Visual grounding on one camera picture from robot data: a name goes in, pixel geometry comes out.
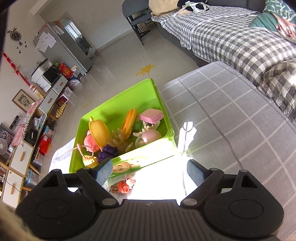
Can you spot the purple toy grapes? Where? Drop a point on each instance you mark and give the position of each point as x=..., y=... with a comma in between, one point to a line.
x=108, y=152

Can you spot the silver refrigerator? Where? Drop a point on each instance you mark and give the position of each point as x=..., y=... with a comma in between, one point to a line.
x=62, y=42

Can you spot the white drawer cabinet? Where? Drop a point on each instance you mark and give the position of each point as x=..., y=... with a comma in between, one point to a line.
x=28, y=131

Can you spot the small orange figurine toy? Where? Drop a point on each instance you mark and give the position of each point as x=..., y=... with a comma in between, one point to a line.
x=122, y=184

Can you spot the pink pig toy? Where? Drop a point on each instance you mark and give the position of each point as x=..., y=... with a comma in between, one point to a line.
x=90, y=144

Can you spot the plaid sofa cover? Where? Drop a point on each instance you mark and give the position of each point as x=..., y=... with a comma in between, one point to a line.
x=224, y=34

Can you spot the amber hand-shaped toy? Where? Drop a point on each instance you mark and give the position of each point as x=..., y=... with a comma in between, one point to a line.
x=117, y=140

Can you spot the orange ridged toy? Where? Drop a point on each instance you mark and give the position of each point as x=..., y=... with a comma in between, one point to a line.
x=127, y=125

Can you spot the teal patterned pillow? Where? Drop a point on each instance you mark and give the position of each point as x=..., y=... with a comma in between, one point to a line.
x=277, y=18

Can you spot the dark folding chair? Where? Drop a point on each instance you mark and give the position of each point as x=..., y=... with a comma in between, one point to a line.
x=137, y=12

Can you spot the grey grid tablecloth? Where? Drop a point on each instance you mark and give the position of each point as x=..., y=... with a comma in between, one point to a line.
x=221, y=120

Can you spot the yellow plastic cup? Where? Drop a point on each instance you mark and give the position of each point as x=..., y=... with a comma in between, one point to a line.
x=99, y=131

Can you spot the black microwave oven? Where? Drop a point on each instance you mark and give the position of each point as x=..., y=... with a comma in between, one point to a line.
x=52, y=74

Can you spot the pink card box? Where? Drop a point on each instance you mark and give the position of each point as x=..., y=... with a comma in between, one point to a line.
x=151, y=115

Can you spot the framed bear picture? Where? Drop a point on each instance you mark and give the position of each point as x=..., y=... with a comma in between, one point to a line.
x=23, y=100

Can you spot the dark grey sofa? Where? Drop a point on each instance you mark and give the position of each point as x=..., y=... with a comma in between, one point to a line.
x=255, y=5

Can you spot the beige folded blanket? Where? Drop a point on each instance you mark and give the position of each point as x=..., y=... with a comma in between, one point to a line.
x=159, y=7

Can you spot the black deer wall clock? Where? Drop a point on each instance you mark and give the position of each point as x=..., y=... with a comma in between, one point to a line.
x=15, y=35

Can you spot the small white desk fan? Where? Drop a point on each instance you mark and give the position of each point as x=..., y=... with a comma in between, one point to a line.
x=3, y=146

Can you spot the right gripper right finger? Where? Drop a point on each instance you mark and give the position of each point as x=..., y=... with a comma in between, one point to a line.
x=207, y=181

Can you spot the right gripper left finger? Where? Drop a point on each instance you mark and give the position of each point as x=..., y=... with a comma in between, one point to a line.
x=93, y=179

